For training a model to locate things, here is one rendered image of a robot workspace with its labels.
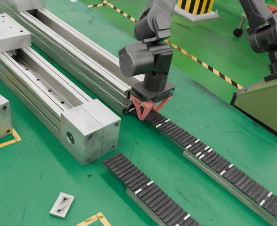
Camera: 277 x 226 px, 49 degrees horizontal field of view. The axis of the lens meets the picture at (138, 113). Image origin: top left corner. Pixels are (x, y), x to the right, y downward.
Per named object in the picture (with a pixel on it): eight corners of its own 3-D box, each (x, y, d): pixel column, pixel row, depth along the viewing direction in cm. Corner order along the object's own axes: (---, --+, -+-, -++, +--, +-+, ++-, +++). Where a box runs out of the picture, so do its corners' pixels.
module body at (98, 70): (146, 104, 91) (151, 80, 85) (120, 115, 85) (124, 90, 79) (16, 8, 131) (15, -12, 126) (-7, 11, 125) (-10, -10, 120)
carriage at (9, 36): (32, 54, 92) (31, 32, 88) (-5, 63, 86) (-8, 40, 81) (7, 33, 100) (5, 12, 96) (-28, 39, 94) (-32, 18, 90)
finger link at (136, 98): (125, 115, 83) (130, 86, 77) (144, 106, 87) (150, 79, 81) (143, 129, 79) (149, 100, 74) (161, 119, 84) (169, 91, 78)
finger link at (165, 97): (133, 112, 84) (138, 84, 79) (151, 104, 89) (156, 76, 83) (150, 126, 81) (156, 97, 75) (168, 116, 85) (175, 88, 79)
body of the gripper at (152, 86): (129, 91, 78) (133, 66, 73) (156, 80, 84) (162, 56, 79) (147, 104, 74) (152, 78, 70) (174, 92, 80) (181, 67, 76)
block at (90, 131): (124, 144, 76) (129, 115, 70) (82, 166, 68) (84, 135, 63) (101, 124, 81) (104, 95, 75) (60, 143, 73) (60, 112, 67)
